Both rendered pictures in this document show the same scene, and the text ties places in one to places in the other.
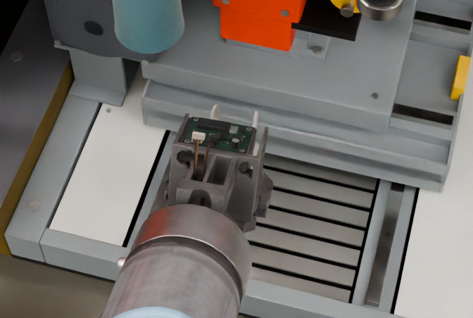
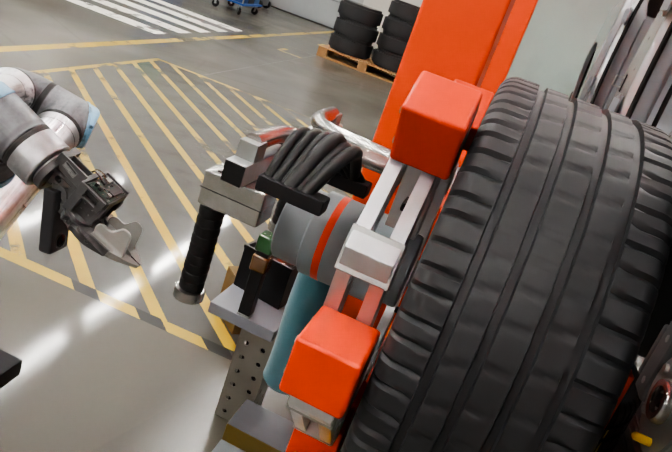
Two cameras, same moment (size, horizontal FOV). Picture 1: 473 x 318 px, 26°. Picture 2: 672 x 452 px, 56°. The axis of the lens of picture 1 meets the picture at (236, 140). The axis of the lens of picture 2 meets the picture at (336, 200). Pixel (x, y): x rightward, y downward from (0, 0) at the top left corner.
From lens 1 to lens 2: 124 cm
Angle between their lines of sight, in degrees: 72
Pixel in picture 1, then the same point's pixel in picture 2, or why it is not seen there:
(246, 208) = (67, 200)
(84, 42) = not seen: hidden behind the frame
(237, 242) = (36, 151)
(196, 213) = (57, 143)
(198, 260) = (28, 122)
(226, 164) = (86, 178)
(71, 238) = not seen: outside the picture
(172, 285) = (18, 105)
